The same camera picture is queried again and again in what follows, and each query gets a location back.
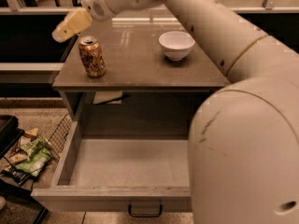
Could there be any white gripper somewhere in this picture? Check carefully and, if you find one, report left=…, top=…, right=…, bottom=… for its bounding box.
left=51, top=0, right=115, bottom=43

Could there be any orange soda can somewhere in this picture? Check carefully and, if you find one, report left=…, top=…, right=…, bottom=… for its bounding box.
left=78, top=35, right=106, bottom=77

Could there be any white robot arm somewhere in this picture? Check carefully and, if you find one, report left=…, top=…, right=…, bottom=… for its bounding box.
left=52, top=0, right=299, bottom=224

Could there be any grey cabinet with counter top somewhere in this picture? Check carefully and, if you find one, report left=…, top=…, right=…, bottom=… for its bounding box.
left=53, top=8, right=229, bottom=113

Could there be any open grey top drawer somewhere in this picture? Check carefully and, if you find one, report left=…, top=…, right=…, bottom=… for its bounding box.
left=32, top=122, right=191, bottom=212

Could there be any white paper label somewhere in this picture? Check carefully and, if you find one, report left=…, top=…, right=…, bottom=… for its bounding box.
left=93, top=91, right=122, bottom=104

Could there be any white ceramic bowl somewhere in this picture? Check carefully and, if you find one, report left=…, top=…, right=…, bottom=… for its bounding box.
left=159, top=31, right=195, bottom=61

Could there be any black bin at left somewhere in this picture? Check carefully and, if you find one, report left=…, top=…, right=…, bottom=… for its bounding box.
left=0, top=115, right=24, bottom=159

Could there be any green snack bag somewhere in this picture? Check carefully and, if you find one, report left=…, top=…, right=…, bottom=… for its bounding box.
left=15, top=135, right=52, bottom=177

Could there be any black wire basket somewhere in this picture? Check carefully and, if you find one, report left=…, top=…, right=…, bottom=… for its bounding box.
left=48, top=114, right=72, bottom=161

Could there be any black drawer handle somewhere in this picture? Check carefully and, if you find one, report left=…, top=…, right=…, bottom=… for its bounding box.
left=127, top=204, right=164, bottom=218

